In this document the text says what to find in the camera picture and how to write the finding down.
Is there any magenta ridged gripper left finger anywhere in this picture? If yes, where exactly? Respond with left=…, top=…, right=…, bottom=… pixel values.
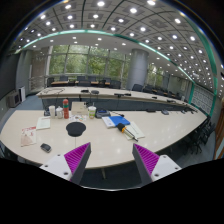
left=41, top=143, right=91, bottom=185

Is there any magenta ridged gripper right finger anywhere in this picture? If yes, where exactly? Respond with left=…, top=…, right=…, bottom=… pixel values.
left=132, top=144, right=181, bottom=185

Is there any black computer mouse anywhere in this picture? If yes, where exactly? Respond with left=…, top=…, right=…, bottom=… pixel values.
left=40, top=143, right=52, bottom=153

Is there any white paper sheets right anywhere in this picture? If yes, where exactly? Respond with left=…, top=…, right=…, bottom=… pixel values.
left=126, top=122, right=145, bottom=139

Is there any yellow black handheld tool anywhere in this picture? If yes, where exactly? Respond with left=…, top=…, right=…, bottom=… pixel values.
left=117, top=123, right=137, bottom=141

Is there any white paper booklet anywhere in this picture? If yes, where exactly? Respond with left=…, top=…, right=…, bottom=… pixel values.
left=36, top=117, right=50, bottom=130

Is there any red and white leaflet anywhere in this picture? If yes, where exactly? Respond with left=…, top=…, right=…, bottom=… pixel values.
left=21, top=126, right=36, bottom=147

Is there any clear lidded jar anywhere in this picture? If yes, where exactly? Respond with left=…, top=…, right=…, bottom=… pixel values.
left=56, top=106, right=63, bottom=119

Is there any beige cardboard box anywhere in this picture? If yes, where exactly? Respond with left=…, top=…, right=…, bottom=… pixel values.
left=71, top=102, right=88, bottom=115

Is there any blue folder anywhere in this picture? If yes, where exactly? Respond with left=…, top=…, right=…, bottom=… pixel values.
left=110, top=116, right=130, bottom=126

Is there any green label drink cup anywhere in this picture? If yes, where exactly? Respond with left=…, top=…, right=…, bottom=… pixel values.
left=88, top=106, right=96, bottom=119

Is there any grey desk device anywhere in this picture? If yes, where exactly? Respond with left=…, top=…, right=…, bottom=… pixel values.
left=95, top=109, right=110, bottom=118

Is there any white paper cup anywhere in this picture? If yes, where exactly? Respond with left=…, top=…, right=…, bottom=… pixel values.
left=49, top=105, right=55, bottom=118

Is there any red drink bottle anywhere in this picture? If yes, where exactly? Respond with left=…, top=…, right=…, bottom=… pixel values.
left=63, top=99, right=69, bottom=119

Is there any long rear conference desk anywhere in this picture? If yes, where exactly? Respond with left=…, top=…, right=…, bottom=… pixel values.
left=37, top=87, right=195, bottom=111

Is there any white floor appliance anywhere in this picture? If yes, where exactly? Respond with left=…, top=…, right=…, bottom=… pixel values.
left=19, top=86, right=26, bottom=102

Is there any grey round pillar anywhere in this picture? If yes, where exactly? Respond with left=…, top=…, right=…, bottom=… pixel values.
left=126, top=48, right=149, bottom=90

